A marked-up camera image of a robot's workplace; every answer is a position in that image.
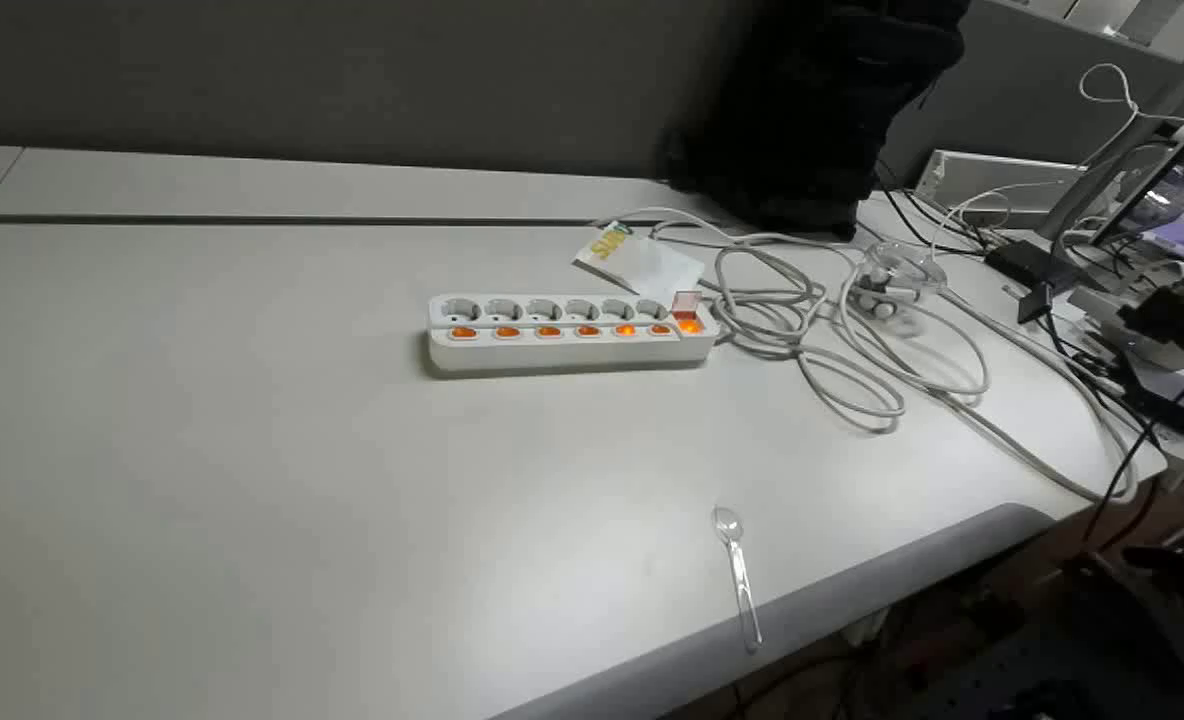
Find white flat box device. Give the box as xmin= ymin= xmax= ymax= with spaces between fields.
xmin=914 ymin=145 xmax=1093 ymax=224

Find clear plastic spoon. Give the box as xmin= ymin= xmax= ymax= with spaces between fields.
xmin=707 ymin=502 xmax=770 ymax=655

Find clear plastic wrapper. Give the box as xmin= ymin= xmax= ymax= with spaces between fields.
xmin=844 ymin=236 xmax=952 ymax=327

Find black adapter box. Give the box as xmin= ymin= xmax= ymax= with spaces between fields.
xmin=983 ymin=236 xmax=1093 ymax=327

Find silver angled stand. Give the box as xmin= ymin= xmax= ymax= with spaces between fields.
xmin=1039 ymin=49 xmax=1184 ymax=248

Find white looped thin cable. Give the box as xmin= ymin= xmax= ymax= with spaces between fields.
xmin=1075 ymin=59 xmax=1152 ymax=134

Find white coiled power cable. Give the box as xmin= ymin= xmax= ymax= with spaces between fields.
xmin=613 ymin=212 xmax=1144 ymax=506

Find thin black cable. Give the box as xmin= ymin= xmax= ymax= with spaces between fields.
xmin=1036 ymin=324 xmax=1184 ymax=543

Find white six-socket power strip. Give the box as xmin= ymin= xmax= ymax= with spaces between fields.
xmin=423 ymin=287 xmax=723 ymax=381

